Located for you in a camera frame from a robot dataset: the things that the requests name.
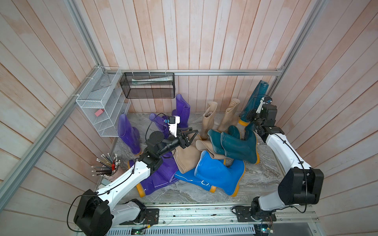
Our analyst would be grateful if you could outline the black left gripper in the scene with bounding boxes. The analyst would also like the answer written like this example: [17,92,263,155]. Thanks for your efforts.
[157,126,198,156]

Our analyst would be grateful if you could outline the teal rain boot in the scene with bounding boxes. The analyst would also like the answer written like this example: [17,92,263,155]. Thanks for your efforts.
[220,132,247,161]
[207,125,240,155]
[244,123,260,164]
[239,80,269,126]

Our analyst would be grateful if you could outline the purple rain boot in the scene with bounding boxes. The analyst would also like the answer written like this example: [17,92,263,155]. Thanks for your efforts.
[118,114,141,155]
[149,113,170,139]
[136,157,178,197]
[172,94,191,128]

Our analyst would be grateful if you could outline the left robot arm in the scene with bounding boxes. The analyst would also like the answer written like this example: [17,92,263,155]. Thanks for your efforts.
[73,127,198,236]

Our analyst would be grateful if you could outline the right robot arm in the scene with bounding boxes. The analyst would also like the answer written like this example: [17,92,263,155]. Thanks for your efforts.
[249,101,324,221]

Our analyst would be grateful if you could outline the beige rain boot upright left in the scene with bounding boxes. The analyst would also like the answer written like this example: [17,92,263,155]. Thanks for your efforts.
[200,101,218,140]

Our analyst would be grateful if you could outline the beige rain boot upright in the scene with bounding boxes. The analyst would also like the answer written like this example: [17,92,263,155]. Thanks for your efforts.
[200,101,218,140]
[218,98,240,132]

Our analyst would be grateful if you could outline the beige rain boot lying small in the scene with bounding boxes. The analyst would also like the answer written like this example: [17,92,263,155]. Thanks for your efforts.
[195,140,226,160]

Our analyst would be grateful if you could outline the purple rain boot back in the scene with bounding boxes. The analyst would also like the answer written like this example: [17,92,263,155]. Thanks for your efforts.
[172,94,191,128]

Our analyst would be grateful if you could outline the beige rain boot lying large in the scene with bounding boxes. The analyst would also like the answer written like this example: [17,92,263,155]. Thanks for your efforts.
[174,136,201,174]

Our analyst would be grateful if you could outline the beige rain boot upright right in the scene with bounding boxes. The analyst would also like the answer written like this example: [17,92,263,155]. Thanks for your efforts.
[218,98,240,132]

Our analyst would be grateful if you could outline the blue rain boot rear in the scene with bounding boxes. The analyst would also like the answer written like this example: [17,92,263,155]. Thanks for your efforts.
[174,169,216,193]

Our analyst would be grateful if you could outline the blue rain boot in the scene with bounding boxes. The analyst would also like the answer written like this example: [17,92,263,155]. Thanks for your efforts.
[195,150,245,197]
[174,169,216,193]

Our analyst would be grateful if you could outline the purple rain boot lying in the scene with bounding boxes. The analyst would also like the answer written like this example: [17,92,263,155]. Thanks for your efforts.
[136,157,178,197]

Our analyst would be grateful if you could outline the blue rain boot front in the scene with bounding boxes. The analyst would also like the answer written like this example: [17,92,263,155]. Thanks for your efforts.
[195,150,245,197]

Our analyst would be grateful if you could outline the paper sheet in basket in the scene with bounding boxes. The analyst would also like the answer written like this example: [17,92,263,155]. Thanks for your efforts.
[131,76,174,86]

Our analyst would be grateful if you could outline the cup of pens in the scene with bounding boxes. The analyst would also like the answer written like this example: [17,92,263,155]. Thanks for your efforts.
[92,153,125,182]

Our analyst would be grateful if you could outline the pink eraser block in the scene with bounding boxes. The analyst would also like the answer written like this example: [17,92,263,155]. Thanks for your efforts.
[94,109,104,117]

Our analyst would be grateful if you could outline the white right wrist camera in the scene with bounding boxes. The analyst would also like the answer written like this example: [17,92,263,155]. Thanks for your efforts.
[256,95,272,114]

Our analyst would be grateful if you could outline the black mesh wall basket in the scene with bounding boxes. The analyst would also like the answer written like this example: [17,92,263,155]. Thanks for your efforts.
[120,72,176,99]

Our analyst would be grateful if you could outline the white wire wall shelf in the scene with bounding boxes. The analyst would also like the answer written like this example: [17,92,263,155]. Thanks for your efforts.
[76,66,131,137]

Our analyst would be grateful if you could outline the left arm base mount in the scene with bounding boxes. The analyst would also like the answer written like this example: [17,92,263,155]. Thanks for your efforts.
[120,199,159,226]

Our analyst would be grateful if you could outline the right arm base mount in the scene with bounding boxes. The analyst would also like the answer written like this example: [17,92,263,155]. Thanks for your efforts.
[231,197,277,222]

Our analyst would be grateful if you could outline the aluminium frame rails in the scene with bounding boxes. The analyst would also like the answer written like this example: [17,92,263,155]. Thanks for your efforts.
[0,0,328,213]

